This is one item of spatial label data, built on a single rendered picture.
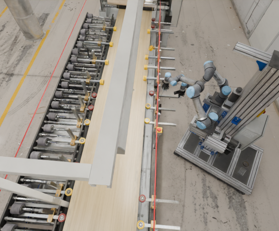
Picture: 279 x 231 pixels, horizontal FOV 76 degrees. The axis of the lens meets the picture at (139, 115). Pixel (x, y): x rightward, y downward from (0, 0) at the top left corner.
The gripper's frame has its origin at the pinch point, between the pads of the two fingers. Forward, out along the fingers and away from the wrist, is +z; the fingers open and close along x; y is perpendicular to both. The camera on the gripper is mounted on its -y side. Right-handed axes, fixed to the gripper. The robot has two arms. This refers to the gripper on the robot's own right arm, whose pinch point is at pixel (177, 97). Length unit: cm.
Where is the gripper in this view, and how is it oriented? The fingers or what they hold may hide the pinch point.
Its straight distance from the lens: 290.1
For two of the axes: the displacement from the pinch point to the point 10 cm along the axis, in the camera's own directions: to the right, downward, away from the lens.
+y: 10.0, 0.8, -0.2
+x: 0.8, -8.5, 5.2
